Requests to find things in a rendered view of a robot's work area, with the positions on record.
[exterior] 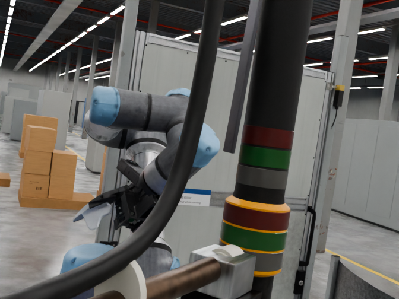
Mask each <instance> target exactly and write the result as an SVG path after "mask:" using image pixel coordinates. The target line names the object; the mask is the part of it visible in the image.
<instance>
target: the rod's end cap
mask: <svg viewBox="0 0 399 299"><path fill-rule="evenodd" d="M212 252H216V253H217V254H220V255H223V256H230V257H235V256H237V255H240V254H242V253H244V252H243V250H242V249H241V248H240V247H238V246H235V245H232V244H230V245H226V246H223V247H220V248H218V249H214V250H212Z"/></svg>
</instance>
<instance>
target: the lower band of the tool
mask: <svg viewBox="0 0 399 299"><path fill-rule="evenodd" d="M226 202H227V203H229V204H232V205H235V206H239V207H242V208H247V209H253V210H257V211H265V212H290V208H289V207H288V206H287V205H286V204H282V205H272V204H265V203H257V202H251V201H246V200H243V199H239V198H236V197H234V196H233V195H231V196H229V197H227V198H226ZM223 221H224V222H225V223H227V224H229V225H232V226H234V227H238V228H242V229H246V230H251V231H258V232H263V233H284V232H286V231H287V229H286V230H284V231H266V230H257V229H253V228H246V227H242V226H239V225H235V224H232V223H229V222H227V221H225V220H224V219H223ZM220 241H221V242H223V243H224V244H226V245H230V244H229V243H226V242H225V241H223V240H222V239H220ZM240 248H241V249H242V250H246V251H250V252H257V253H281V252H283V251H284V249H283V250H280V251H275V252H266V251H259V250H251V249H245V248H242V247H240ZM280 272H281V269H280V270H278V271H272V272H260V271H254V276H256V277H270V276H275V275H277V274H278V273H280Z"/></svg>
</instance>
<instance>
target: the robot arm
mask: <svg viewBox="0 0 399 299"><path fill-rule="evenodd" d="M190 92H191V91H190V90H189V89H186V88H178V89H173V90H170V91H169V92H168V93H167V94H166V95H165V96H161V95H157V94H149V93H142V92H137V91H131V90H123V89H119V88H115V87H102V86H96V87H95V88H94V89H93V93H92V96H91V103H90V110H89V111H88V112H87V113H86V115H85V118H84V129H85V131H86V132H87V134H88V136H89V137H90V138H91V139H93V140H95V141H96V142H98V143H100V144H102V145H105V146H107V147H111V148H117V149H122V150H126V157H127V159H123V158H121V160H120V162H119V164H118V166H117V169H118V170H119V171H120V172H121V173H122V174H123V175H124V176H125V177H127V178H128V179H129V180H130V181H131V184H130V185H129V186H128V185H125V186H122V187H119V188H117V189H115V190H111V191H108V192H105V193H102V194H100V195H99V196H97V197H95V198H94V199H92V200H91V201H90V202H89V203H88V204H87V205H86V206H84V207H83V208H82V209H81V210H80V211H79V212H78V213H77V214H76V216H75V217H74V218H73V222H76V221H78V220H81V219H83V218H84V219H85V222H86V224H87V226H88V228H89V229H90V230H95V229H97V228H98V226H99V224H100V221H101V219H102V218H103V217H105V216H107V215H109V214H110V213H111V212H112V206H111V205H110V204H112V203H114V201H115V206H116V207H115V208H116V219H114V220H113V221H114V225H115V230H117V229H118V228H119V227H121V226H125V227H126V228H129V229H130V235H131V234H132V233H134V232H135V231H136V230H137V228H138V227H139V226H140V225H141V224H142V223H143V222H144V221H145V219H146V218H147V217H148V216H149V214H150V213H151V211H152V210H153V208H154V206H155V205H156V203H157V201H158V199H159V197H160V195H161V193H162V191H163V189H164V186H165V184H166V182H167V179H168V177H169V174H170V171H171V168H172V165H173V162H174V159H175V155H176V152H177V148H178V145H179V140H180V137H181V133H182V128H183V123H184V120H185V115H186V110H187V106H188V101H189V95H190ZM219 149H220V141H219V139H218V137H216V133H215V132H214V131H213V130H212V129H211V128H210V127H209V126H208V125H206V124H205V123H203V126H202V131H201V136H200V139H199V144H198V148H197V153H196V155H195V159H194V163H193V166H192V170H191V173H190V175H189V179H190V178H191V177H192V176H193V175H195V174H196V173H197V172H198V171H199V170H201V169H202V168H203V167H205V166H206V165H207V164H208V163H209V162H210V161H211V159H212V158H213V157H214V156H215V155H216V154H217V153H218V152H219ZM113 248H114V247H113V246H111V245H105V244H101V243H90V244H82V245H79V246H76V247H73V248H71V249H70V250H68V251H67V252H66V254H65V256H64V259H63V262H62V267H61V270H60V274H62V273H64V272H66V271H69V270H71V269H74V268H76V267H78V266H81V265H83V264H85V263H87V262H89V261H91V260H93V259H95V258H97V257H99V256H101V255H102V254H104V253H106V252H108V251H110V250H111V249H113ZM136 262H137V263H138V265H139V266H140V268H141V270H142V273H143V275H144V278H145V279H146V278H149V277H151V276H154V275H158V274H160V273H163V272H166V271H169V270H172V269H175V268H178V267H180V266H181V264H180V260H179V259H178V258H177V257H175V256H173V257H172V250H171V247H170V246H169V245H168V244H167V243H166V242H165V230H163V231H162V232H161V234H160V235H159V236H158V238H157V239H156V240H155V242H154V243H153V244H152V245H151V246H150V247H149V248H148V249H147V250H146V251H145V252H144V253H143V254H142V255H141V256H140V257H139V258H138V259H137V260H136ZM91 297H94V287H93V288H92V289H90V290H88V291H86V292H84V293H82V294H80V295H78V296H75V297H73V298H71V299H88V298H91Z"/></svg>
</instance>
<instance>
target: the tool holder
mask: <svg viewBox="0 0 399 299"><path fill-rule="evenodd" d="M220 247H223V246H219V245H216V244H214V245H211V246H208V247H204V248H202V249H198V250H194V251H192V252H191V254H190V258H189V263H192V262H195V261H198V260H201V259H204V258H206V257H214V258H215V259H216V260H217V261H218V263H219V264H220V267H221V275H220V277H219V279H218V280H216V281H215V282H212V283H210V284H208V285H206V286H204V287H202V288H199V289H197V290H195V291H193V292H190V293H188V294H186V295H183V296H181V299H261V296H262V292H260V291H257V290H253V289H252V283H253V278H254V270H255V262H256V256H254V255H251V254H248V253H242V254H240V255H237V256H235V257H230V256H223V255H220V254H217V253H216V252H212V250H214V249H218V248H220Z"/></svg>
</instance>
